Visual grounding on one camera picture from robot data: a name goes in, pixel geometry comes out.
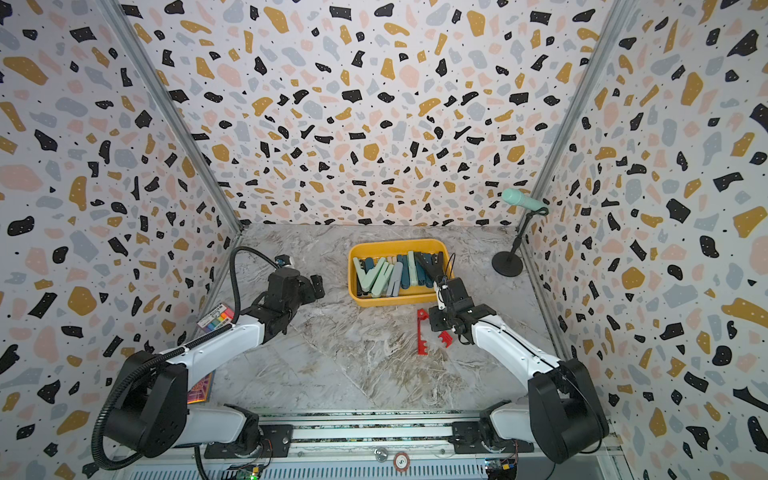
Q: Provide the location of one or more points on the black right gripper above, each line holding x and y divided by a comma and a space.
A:
438, 322

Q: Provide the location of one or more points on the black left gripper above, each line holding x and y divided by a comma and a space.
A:
313, 294

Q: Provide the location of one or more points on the yellow storage box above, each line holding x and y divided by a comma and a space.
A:
376, 250

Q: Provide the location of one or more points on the red pruning pliers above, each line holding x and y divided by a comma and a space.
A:
422, 347

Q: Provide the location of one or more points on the light green pliers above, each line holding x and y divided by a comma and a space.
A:
365, 278
413, 273

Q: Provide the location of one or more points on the grey pliers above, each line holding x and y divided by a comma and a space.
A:
395, 280

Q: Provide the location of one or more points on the pale green pliers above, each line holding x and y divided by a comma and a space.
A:
381, 284

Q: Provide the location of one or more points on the black pliers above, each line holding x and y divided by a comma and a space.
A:
433, 267

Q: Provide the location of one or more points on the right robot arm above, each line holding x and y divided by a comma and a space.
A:
564, 417

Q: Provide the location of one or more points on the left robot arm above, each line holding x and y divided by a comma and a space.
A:
147, 411

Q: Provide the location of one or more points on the highlighter pen pack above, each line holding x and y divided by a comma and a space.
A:
217, 317

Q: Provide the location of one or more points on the pink card pack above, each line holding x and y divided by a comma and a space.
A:
201, 391

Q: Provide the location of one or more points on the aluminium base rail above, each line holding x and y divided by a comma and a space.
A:
399, 444

